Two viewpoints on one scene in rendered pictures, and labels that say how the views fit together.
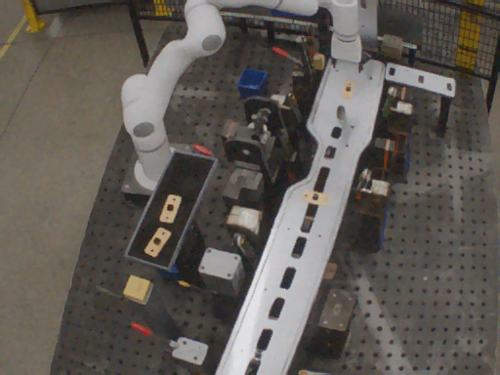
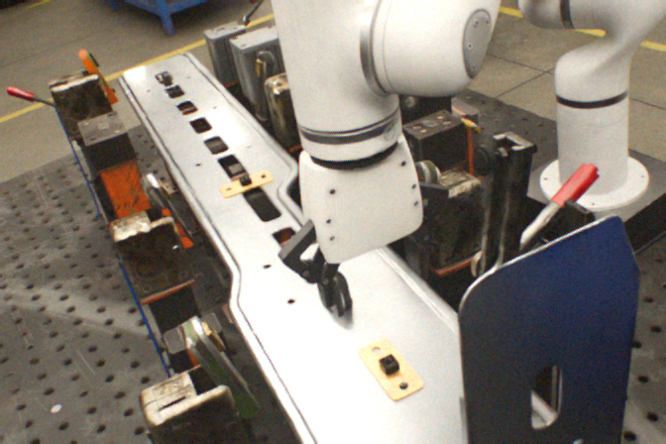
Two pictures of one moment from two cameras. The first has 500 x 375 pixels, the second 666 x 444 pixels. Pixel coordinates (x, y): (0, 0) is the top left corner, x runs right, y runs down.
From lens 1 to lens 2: 2.13 m
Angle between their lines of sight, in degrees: 82
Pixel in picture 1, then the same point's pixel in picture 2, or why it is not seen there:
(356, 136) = (263, 292)
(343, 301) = (100, 134)
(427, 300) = (35, 384)
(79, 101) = not seen: outside the picture
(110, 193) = not seen: hidden behind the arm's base
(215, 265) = (259, 34)
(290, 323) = (158, 109)
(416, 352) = (21, 323)
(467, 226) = not seen: outside the picture
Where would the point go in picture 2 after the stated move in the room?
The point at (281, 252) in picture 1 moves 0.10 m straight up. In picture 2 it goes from (232, 131) to (218, 80)
